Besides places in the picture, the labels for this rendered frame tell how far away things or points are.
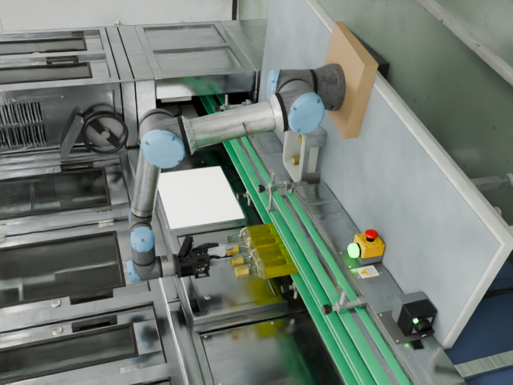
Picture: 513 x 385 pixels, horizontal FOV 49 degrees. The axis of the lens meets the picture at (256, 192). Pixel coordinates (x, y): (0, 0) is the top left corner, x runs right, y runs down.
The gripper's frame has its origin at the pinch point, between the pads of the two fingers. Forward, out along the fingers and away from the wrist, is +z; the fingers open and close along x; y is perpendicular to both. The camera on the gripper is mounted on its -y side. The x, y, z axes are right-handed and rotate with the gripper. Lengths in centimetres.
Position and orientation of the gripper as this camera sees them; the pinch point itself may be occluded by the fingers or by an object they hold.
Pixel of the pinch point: (228, 250)
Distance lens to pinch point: 198.7
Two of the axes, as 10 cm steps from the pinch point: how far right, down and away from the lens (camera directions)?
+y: 3.0, 5.6, -7.7
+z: 9.5, -1.3, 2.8
